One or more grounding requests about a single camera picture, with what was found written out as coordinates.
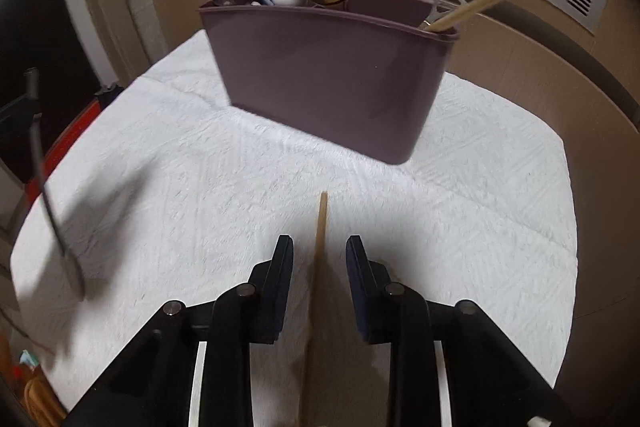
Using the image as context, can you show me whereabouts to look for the white textured cloth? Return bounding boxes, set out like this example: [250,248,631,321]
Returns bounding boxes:
[10,29,578,427]

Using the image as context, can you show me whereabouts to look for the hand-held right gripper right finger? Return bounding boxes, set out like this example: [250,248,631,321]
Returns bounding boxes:
[345,234,563,427]

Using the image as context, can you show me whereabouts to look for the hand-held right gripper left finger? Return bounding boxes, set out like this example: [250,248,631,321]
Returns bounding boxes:
[62,234,296,427]

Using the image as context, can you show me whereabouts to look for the looped metal utensil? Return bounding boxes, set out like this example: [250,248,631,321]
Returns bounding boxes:
[419,0,466,32]

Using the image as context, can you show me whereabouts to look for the black-handled metal utensil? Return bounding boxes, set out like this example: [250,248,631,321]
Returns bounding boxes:
[24,68,87,295]

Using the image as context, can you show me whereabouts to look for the purple plastic utensil holder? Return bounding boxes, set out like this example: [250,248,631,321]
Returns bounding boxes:
[196,0,461,166]

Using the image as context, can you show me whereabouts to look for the red mat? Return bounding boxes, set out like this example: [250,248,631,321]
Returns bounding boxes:
[44,99,107,180]

